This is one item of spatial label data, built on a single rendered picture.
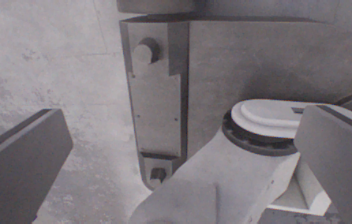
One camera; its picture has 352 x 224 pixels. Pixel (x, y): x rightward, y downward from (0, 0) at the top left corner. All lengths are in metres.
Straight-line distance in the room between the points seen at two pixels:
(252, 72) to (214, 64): 0.08
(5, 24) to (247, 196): 0.89
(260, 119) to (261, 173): 0.09
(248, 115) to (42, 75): 0.77
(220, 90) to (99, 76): 0.45
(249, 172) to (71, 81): 0.70
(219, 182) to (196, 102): 0.25
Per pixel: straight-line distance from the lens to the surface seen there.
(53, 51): 0.84
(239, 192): 0.29
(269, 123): 0.35
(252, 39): 0.45
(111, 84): 0.76
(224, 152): 0.34
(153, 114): 0.51
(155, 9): 0.43
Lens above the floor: 0.61
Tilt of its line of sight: 58 degrees down
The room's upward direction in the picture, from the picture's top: 158 degrees counter-clockwise
